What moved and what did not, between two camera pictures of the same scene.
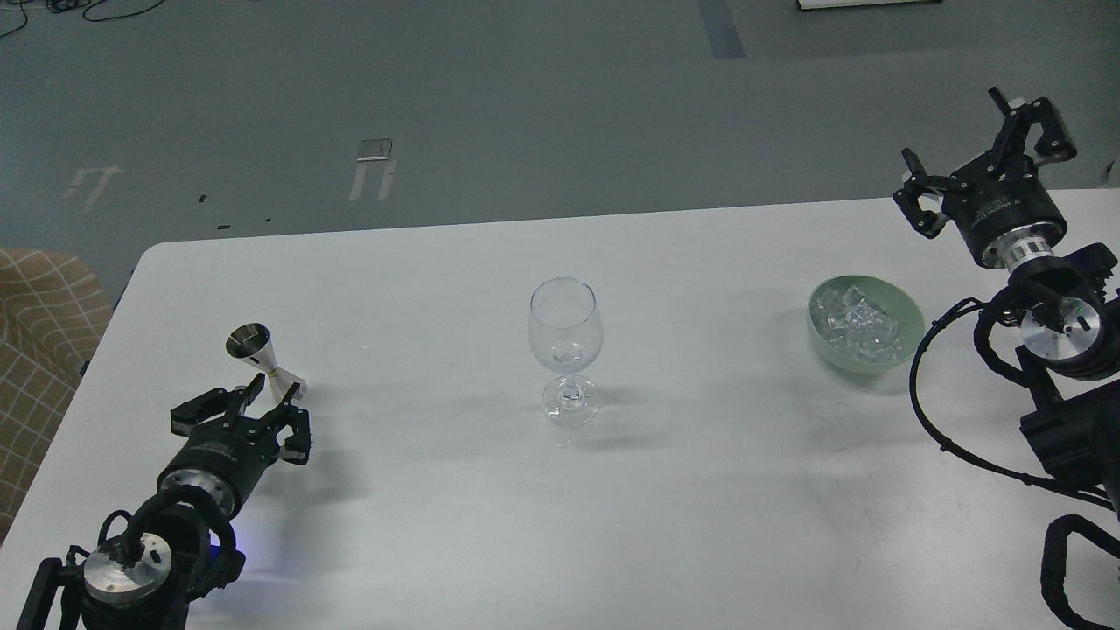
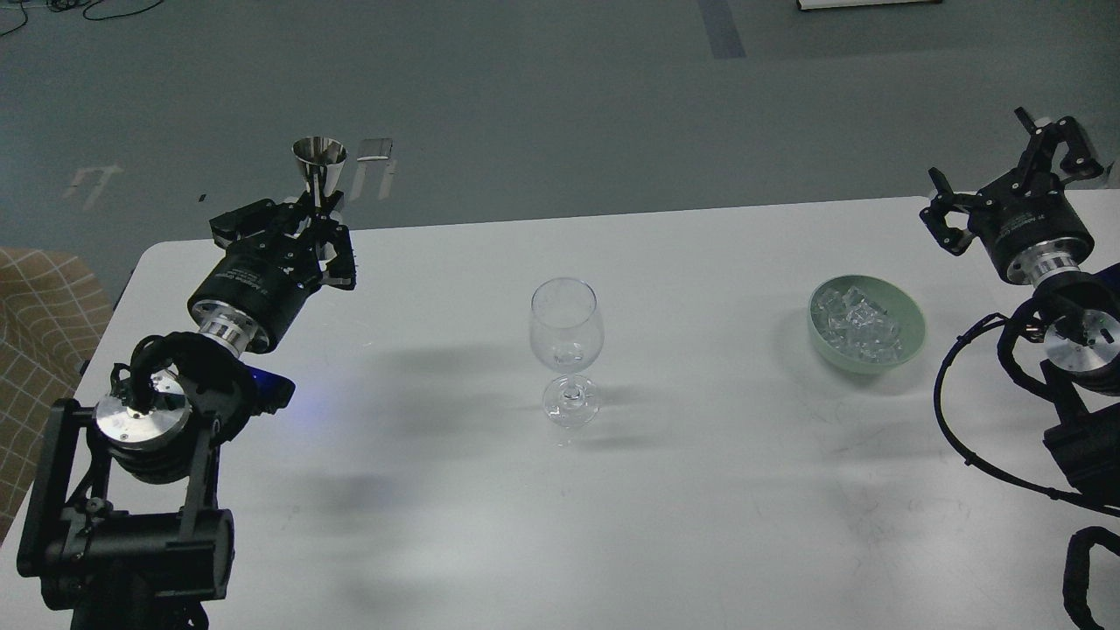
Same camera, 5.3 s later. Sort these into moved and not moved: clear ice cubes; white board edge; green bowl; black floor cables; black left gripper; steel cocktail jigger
Moved: steel cocktail jigger; black left gripper
Not moved: clear ice cubes; green bowl; white board edge; black floor cables
